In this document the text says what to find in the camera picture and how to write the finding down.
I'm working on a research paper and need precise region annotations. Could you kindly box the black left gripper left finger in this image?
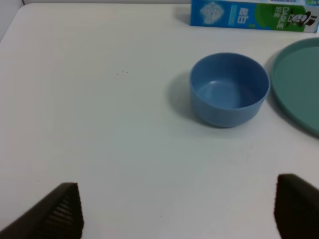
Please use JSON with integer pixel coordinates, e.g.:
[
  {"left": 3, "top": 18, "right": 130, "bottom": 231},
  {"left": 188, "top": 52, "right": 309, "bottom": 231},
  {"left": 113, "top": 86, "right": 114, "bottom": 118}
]
[{"left": 0, "top": 182, "right": 84, "bottom": 239}]

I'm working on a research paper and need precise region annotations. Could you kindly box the blue green toothpaste box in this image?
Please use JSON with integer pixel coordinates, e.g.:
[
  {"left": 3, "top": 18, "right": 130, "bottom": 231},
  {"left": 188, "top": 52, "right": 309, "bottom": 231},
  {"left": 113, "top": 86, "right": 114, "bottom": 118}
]
[{"left": 190, "top": 0, "right": 319, "bottom": 33}]

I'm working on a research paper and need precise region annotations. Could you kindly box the blue plastic bowl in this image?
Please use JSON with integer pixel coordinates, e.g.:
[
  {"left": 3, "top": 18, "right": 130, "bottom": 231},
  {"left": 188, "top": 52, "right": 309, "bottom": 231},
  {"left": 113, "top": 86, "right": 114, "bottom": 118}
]
[{"left": 189, "top": 53, "right": 270, "bottom": 128}]

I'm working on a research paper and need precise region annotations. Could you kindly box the green round plate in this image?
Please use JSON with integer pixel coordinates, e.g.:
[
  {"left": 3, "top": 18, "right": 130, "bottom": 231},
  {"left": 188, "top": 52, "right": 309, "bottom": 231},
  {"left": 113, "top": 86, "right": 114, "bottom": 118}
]
[{"left": 271, "top": 38, "right": 319, "bottom": 136}]

